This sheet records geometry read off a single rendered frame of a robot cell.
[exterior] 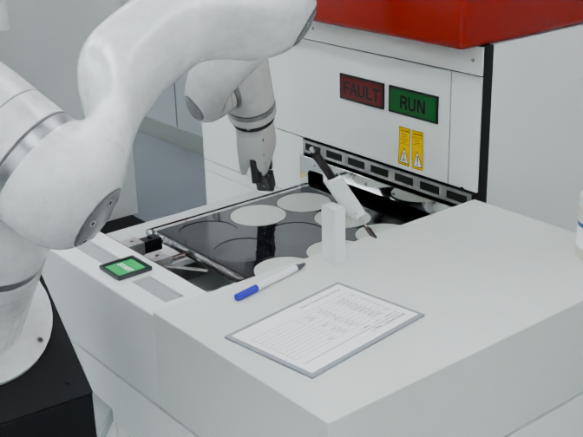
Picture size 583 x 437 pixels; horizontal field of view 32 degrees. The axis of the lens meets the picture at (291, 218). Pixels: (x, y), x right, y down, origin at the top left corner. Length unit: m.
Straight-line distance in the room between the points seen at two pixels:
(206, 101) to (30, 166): 0.68
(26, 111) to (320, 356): 0.46
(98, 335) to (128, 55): 0.57
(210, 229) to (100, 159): 0.82
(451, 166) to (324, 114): 0.33
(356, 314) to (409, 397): 0.18
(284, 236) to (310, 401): 0.64
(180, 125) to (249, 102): 3.63
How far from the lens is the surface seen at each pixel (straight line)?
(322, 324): 1.26
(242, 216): 1.80
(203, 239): 1.71
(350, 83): 1.85
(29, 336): 1.31
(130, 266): 1.46
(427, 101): 1.72
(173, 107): 5.30
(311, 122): 1.97
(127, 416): 1.50
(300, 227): 1.74
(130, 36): 1.06
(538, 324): 1.30
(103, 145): 0.96
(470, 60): 1.64
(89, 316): 1.50
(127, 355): 1.43
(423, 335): 1.24
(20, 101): 0.97
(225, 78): 1.54
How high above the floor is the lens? 1.55
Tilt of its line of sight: 21 degrees down
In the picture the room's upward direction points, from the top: 2 degrees counter-clockwise
